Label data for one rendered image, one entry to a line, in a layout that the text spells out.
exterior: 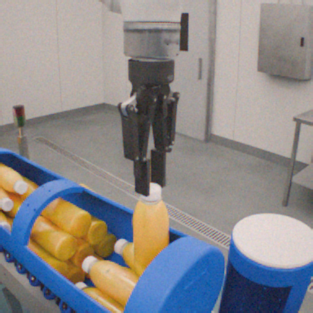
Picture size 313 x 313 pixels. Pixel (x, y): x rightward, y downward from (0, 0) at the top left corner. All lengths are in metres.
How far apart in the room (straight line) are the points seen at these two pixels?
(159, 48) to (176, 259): 0.36
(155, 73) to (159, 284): 0.35
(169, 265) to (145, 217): 0.10
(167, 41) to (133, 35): 0.05
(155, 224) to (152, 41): 0.32
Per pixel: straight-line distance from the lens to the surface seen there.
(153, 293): 0.59
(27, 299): 1.09
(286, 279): 0.99
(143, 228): 0.62
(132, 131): 0.52
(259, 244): 1.01
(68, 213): 0.84
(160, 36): 0.50
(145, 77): 0.51
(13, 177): 1.10
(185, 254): 0.62
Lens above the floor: 1.62
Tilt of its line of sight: 23 degrees down
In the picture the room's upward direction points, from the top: straight up
